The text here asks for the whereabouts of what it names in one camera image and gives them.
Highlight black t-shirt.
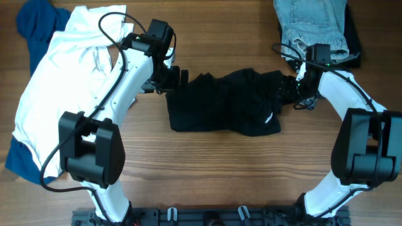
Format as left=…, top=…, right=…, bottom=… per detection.
left=166, top=68, right=298, bottom=136

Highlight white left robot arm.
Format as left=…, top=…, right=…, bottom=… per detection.
left=58, top=19, right=188, bottom=225

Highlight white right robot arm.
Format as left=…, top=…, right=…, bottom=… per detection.
left=293, top=44, right=401, bottom=223

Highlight black folded garment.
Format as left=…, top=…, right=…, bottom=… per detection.
left=278, top=3, right=362, bottom=73

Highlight light blue jeans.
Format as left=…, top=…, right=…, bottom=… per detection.
left=273, top=0, right=361, bottom=62

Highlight white t-shirt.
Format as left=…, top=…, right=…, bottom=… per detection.
left=13, top=5, right=134, bottom=183

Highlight blue t-shirt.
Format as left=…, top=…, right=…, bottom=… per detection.
left=5, top=0, right=71, bottom=185

